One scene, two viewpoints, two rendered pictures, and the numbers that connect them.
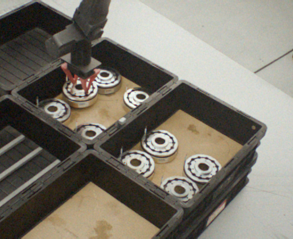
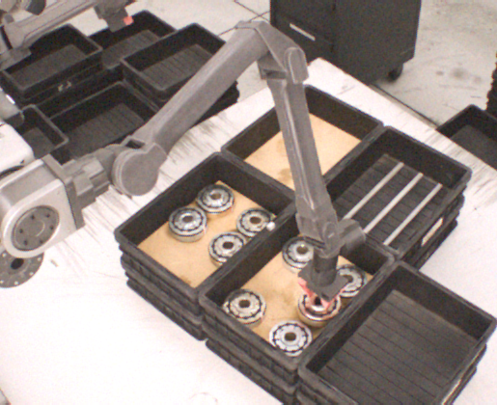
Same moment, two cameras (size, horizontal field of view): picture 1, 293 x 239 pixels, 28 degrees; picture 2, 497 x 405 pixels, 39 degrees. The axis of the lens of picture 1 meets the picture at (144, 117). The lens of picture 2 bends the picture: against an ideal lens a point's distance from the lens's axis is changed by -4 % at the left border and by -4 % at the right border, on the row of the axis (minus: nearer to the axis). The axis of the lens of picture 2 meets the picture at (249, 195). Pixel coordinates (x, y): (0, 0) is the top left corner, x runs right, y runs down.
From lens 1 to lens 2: 240 cm
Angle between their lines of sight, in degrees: 92
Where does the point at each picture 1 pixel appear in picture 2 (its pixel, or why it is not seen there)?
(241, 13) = not seen: outside the picture
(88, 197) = not seen: hidden behind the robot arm
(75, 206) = not seen: hidden behind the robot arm
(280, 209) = (103, 257)
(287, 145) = (63, 334)
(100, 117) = (291, 292)
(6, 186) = (373, 210)
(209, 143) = (170, 265)
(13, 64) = (411, 369)
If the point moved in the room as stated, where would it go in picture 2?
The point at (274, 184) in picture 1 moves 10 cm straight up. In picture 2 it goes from (98, 283) to (92, 261)
